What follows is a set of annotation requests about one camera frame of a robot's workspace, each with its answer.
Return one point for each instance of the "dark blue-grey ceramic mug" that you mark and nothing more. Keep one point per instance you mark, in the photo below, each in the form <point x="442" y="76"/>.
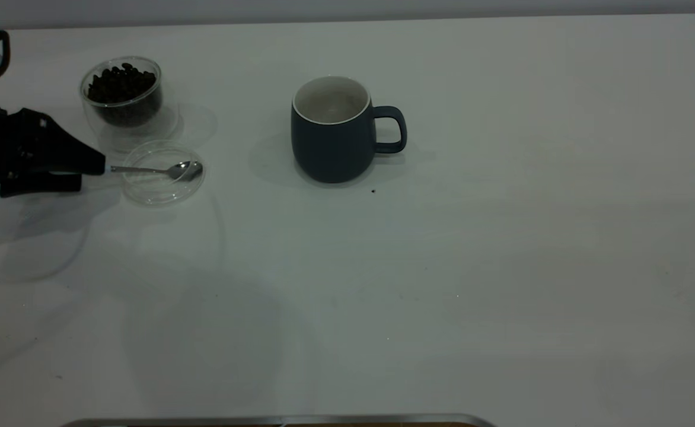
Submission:
<point x="330" y="151"/>

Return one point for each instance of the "clear double-wall glass cup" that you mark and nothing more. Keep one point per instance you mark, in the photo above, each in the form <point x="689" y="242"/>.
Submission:
<point x="137" y="127"/>

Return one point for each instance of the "silver metal frame bar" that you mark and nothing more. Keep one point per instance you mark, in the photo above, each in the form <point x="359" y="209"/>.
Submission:
<point x="264" y="421"/>

